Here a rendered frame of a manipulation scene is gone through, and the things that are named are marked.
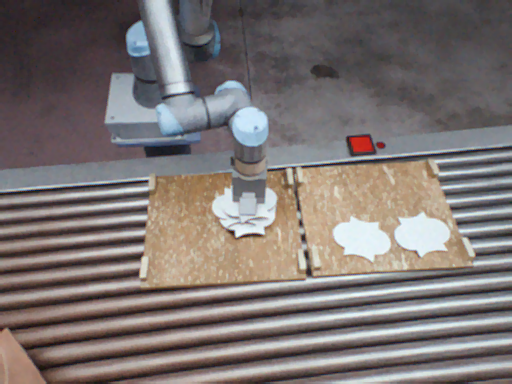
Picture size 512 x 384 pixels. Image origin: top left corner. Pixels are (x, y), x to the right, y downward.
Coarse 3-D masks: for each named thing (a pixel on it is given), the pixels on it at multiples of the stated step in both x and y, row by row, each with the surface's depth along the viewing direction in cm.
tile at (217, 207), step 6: (228, 192) 126; (216, 198) 125; (222, 198) 125; (216, 204) 124; (216, 210) 123; (222, 210) 123; (216, 216) 123; (222, 216) 122; (228, 216) 122; (228, 222) 121; (234, 222) 121; (240, 222) 121; (246, 222) 121; (252, 222) 121
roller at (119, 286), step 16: (480, 240) 125; (496, 240) 125; (48, 288) 114; (64, 288) 114; (80, 288) 114; (96, 288) 114; (112, 288) 115; (128, 288) 115; (176, 288) 117; (0, 304) 112; (16, 304) 113; (32, 304) 113; (48, 304) 115
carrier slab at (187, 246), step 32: (160, 192) 130; (192, 192) 130; (224, 192) 131; (288, 192) 131; (160, 224) 124; (192, 224) 124; (288, 224) 125; (160, 256) 118; (192, 256) 118; (224, 256) 118; (256, 256) 118; (288, 256) 119; (160, 288) 114
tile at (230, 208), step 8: (272, 192) 124; (224, 200) 123; (232, 200) 123; (272, 200) 123; (224, 208) 121; (232, 208) 121; (264, 208) 121; (272, 208) 122; (232, 216) 120; (240, 216) 120; (248, 216) 120; (256, 216) 120; (264, 216) 120
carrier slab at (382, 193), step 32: (320, 192) 131; (352, 192) 131; (384, 192) 132; (416, 192) 132; (320, 224) 125; (384, 224) 125; (448, 224) 126; (320, 256) 119; (352, 256) 119; (384, 256) 119; (416, 256) 120; (448, 256) 120
